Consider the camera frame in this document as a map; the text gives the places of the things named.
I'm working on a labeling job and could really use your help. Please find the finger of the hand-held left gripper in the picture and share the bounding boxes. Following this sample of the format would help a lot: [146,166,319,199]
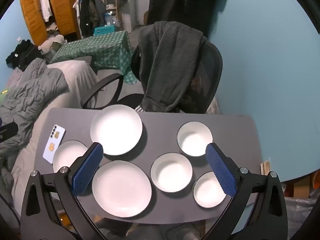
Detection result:
[0,123,19,143]

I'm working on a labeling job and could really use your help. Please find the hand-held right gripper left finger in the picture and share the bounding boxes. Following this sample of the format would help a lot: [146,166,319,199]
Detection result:
[20,142,108,240]

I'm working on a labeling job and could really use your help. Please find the bed with white sheet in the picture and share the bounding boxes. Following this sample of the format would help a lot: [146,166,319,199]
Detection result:
[11,60,100,200]

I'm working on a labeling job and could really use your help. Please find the large white plate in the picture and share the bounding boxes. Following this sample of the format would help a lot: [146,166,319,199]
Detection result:
[92,160,152,218]
[90,104,143,156]

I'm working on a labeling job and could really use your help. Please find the white door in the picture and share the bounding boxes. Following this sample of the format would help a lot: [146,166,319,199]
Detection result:
[125,0,150,33]

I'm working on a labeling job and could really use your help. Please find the dark grey fleece robe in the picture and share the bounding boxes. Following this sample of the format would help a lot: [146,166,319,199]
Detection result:
[138,21,207,113]

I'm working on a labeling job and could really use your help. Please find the small white plate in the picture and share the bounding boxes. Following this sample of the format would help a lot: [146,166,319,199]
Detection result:
[52,140,88,173]

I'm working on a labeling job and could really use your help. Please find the cardboard sheets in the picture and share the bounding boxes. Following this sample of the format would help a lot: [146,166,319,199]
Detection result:
[260,161,271,175]

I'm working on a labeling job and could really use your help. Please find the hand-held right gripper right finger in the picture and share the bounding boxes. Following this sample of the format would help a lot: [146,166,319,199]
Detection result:
[204,142,288,240]

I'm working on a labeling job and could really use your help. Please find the dark hanging jackets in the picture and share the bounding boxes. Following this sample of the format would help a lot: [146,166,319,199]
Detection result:
[79,0,107,37]

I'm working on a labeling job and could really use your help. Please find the black clothes pile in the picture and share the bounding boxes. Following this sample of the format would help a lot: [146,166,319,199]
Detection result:
[5,40,44,72]

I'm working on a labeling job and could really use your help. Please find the white bowl dark rim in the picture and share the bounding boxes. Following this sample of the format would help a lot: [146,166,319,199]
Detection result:
[193,171,228,208]
[177,121,213,157]
[150,152,193,193]

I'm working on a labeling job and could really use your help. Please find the wooden louvred wardrobe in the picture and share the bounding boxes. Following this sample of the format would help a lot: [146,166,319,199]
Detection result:
[19,0,82,46]

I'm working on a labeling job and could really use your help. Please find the white hanging shirt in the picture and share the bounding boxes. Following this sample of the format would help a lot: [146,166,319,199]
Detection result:
[39,0,52,22]

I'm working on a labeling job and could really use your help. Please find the pale clothes pile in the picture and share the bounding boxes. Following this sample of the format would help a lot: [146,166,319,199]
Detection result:
[37,34,66,54]

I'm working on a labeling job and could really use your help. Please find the black hanging coat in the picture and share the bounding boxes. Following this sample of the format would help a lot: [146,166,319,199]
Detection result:
[147,0,224,37]

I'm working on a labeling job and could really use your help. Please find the white smartphone with stickers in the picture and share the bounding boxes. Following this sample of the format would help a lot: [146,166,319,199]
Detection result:
[43,124,66,165]

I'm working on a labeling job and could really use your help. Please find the cardboard box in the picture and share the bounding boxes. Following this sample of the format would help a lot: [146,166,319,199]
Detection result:
[285,174,315,198]

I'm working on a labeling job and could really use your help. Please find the blue plastic crate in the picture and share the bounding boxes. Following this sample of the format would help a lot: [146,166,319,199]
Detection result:
[94,26,117,37]

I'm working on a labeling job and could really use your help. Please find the black mesh office chair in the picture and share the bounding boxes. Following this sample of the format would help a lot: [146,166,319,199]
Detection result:
[82,41,223,114]

